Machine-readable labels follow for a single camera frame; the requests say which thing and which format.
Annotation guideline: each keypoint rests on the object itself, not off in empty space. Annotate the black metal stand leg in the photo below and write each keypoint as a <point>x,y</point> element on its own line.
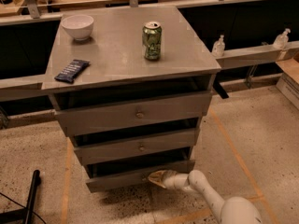
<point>25,214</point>

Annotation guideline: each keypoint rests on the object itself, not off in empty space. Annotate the grey drawer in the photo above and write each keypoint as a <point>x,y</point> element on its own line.
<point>133,171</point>
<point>102,118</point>
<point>133,147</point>

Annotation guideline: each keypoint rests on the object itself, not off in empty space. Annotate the cardboard box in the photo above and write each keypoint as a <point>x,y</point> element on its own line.
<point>288,83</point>

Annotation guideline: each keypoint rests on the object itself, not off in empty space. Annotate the grey wooden drawer cabinet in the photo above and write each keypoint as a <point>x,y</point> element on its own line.
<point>119,72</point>

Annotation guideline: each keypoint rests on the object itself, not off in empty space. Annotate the grey metal railing beam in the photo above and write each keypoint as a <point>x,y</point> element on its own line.
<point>236,58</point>

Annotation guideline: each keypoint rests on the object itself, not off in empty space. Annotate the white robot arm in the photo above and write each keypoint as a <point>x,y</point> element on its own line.
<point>235,210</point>

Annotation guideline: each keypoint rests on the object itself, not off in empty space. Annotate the white ceramic bowl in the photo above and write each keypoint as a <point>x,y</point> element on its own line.
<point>78,27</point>

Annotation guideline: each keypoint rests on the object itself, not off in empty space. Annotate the grey bottom drawer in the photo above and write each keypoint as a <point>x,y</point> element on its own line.
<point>133,171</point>

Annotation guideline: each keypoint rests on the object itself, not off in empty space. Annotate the dark blue snack bar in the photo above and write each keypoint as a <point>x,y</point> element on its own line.
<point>70,72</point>

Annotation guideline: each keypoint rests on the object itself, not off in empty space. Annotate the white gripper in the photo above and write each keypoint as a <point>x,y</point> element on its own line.
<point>170,181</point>

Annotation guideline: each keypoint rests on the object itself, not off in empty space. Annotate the clear sanitizer pump bottle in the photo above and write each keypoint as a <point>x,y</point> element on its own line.
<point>219,47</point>

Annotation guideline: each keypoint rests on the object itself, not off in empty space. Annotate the grey top drawer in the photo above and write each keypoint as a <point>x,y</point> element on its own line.
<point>102,118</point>

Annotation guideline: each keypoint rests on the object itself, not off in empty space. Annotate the green soda can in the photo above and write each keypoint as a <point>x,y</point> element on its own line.
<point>151,40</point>

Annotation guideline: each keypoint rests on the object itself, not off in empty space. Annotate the grey middle drawer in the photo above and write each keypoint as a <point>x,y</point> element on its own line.
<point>133,147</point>

